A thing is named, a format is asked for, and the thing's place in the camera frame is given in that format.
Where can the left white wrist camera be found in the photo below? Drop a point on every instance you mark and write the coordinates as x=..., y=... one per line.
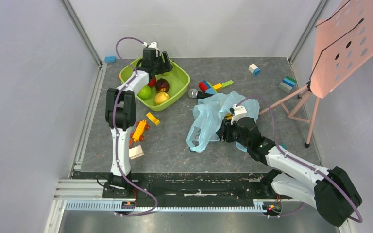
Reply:
x=153, y=46

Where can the yellow fake fruit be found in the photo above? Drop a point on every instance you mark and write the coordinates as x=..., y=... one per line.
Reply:
x=161, y=97

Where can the multicolour toy block stack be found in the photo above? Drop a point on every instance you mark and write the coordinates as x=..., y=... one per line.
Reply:
x=207, y=87

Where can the red fake tomato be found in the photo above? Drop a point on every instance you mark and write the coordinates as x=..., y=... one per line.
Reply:
x=152, y=82

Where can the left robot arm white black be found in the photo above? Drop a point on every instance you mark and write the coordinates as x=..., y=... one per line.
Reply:
x=120, y=113

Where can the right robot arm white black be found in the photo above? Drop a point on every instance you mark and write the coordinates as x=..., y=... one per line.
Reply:
x=330, y=191

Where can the yellow curved toy block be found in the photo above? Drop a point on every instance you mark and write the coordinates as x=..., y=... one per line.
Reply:
x=153, y=119

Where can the black toy microphone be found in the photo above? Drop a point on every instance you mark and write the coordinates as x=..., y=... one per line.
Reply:
x=195, y=94

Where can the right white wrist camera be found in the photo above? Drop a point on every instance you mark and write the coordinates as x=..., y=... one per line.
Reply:
x=239, y=112

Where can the green fake apple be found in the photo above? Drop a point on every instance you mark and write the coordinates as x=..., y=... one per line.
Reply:
x=145, y=93

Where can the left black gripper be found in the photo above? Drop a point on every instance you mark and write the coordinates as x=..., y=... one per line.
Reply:
x=166, y=67

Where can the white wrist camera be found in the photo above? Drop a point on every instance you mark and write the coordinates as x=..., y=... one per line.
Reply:
x=153, y=46
x=239, y=112

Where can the dark purple fake fruit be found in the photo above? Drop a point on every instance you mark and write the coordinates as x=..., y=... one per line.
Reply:
x=162, y=85

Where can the pink music stand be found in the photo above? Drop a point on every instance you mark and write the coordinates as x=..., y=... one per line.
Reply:
x=343, y=43

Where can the grey blue green block stack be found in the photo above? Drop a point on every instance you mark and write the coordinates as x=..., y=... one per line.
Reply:
x=287, y=84

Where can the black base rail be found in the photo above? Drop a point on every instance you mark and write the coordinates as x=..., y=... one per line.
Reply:
x=209, y=190

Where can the orange toy car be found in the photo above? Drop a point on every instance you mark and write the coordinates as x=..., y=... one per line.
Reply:
x=138, y=134

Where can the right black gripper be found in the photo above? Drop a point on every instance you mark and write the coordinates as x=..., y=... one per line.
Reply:
x=226, y=130

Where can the white blue toy block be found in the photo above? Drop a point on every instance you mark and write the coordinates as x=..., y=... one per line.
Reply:
x=254, y=69

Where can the light blue printed plastic bag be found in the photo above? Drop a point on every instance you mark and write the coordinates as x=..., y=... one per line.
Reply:
x=208, y=115

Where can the green plastic basin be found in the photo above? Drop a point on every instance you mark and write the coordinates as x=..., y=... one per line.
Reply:
x=179, y=81

